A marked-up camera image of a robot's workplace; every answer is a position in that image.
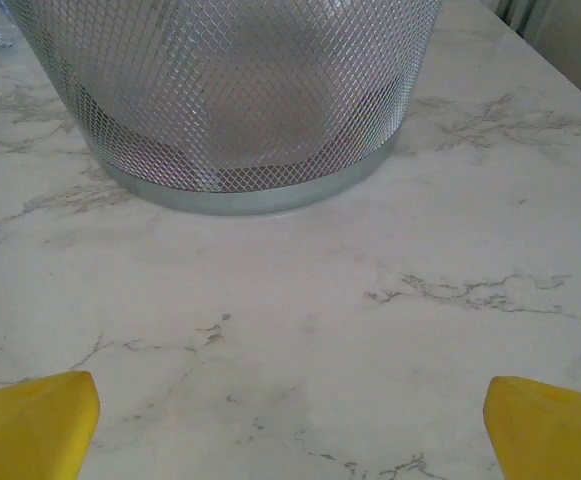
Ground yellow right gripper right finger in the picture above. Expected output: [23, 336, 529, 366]
[484, 375, 581, 480]

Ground silver mesh waste bin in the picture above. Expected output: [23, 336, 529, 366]
[5, 0, 442, 217]

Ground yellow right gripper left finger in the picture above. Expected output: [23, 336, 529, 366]
[0, 370, 101, 480]

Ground aluminium frame post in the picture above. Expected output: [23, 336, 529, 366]
[494, 0, 542, 42]

